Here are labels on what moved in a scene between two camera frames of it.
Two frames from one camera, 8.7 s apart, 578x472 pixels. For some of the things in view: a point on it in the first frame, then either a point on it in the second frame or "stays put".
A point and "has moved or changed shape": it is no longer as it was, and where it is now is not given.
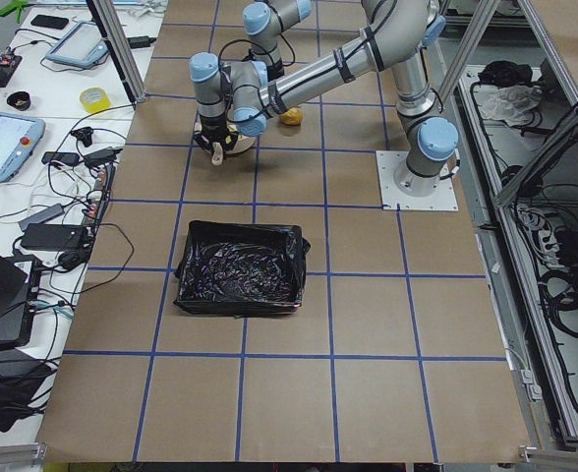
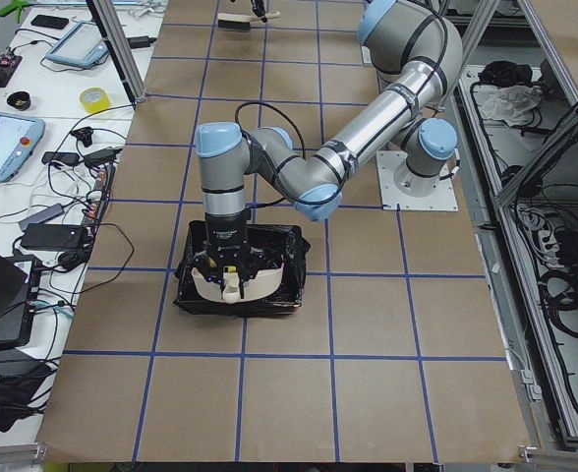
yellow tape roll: (94, 99) stays put
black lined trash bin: (238, 269) stays put
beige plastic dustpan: (244, 142) has moved or changed shape
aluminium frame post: (121, 50) stays put
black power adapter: (52, 236) stays put
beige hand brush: (217, 157) has moved or changed shape
